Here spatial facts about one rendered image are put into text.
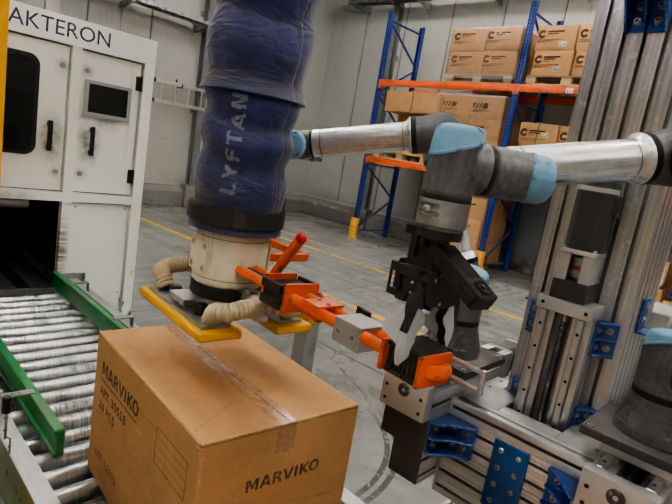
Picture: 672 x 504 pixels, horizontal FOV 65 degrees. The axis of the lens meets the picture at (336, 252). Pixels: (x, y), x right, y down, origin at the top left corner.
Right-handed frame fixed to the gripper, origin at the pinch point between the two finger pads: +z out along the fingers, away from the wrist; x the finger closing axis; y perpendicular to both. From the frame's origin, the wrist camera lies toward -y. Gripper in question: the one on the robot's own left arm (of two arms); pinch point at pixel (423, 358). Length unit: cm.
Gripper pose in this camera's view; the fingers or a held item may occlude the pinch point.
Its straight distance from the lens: 84.1
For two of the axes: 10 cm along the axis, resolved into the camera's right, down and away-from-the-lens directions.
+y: -6.2, -2.5, 7.5
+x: -7.7, -0.2, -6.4
